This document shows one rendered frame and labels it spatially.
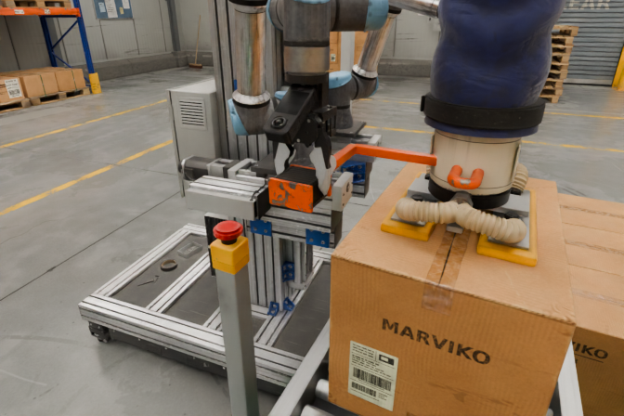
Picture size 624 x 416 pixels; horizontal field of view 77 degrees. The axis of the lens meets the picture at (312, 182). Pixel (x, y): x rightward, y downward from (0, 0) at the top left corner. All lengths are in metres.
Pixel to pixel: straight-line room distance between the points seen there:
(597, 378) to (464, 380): 1.01
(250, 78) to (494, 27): 0.68
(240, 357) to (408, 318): 0.55
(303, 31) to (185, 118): 1.08
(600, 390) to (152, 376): 1.77
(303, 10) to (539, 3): 0.39
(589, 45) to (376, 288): 10.52
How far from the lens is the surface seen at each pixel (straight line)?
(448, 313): 0.74
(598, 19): 11.07
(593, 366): 1.76
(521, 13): 0.78
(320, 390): 1.24
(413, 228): 0.83
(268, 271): 1.82
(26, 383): 2.32
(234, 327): 1.10
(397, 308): 0.77
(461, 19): 0.78
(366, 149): 0.91
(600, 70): 11.21
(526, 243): 0.84
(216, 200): 1.35
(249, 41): 1.15
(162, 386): 2.05
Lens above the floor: 1.50
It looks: 23 degrees down
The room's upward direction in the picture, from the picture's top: straight up
